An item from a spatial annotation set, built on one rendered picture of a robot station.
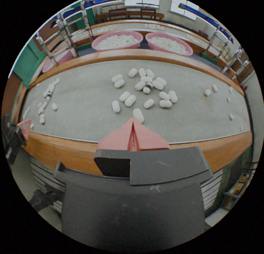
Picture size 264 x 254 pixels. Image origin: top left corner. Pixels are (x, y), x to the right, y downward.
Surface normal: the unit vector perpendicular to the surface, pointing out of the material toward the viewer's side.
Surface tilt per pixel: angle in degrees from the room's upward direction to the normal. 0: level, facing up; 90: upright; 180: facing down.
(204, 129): 0
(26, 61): 90
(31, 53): 90
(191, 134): 0
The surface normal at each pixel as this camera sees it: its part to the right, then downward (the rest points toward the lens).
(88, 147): 0.00, -0.86
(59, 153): -0.01, -0.24
